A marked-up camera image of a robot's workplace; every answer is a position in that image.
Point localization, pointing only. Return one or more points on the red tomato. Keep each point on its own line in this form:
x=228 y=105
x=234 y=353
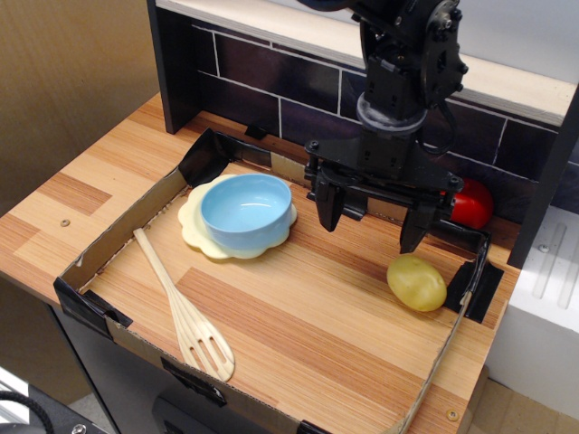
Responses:
x=473 y=205

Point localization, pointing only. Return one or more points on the cardboard fence with black tape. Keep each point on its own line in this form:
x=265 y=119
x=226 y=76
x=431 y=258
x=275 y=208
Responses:
x=321 y=344

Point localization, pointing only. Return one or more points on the wooden slotted spatula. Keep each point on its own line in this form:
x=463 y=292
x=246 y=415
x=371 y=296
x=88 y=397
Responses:
x=201 y=344

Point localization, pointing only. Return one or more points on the light blue bowl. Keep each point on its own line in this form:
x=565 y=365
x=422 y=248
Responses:
x=248 y=212

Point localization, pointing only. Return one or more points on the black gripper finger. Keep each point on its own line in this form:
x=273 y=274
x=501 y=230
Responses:
x=417 y=222
x=329 y=197

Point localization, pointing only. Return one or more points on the dark tiled backsplash shelf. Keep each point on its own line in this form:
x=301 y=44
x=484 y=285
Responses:
x=298 y=76

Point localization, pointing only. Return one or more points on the cream scalloped plate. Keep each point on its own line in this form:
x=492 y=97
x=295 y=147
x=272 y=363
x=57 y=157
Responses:
x=195 y=234

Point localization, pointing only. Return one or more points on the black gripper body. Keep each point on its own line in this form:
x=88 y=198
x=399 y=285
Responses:
x=389 y=168

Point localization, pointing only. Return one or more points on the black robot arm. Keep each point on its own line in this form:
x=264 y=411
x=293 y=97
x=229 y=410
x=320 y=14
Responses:
x=412 y=65

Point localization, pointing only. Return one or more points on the white foam block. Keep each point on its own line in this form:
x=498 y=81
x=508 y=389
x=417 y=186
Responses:
x=535 y=351

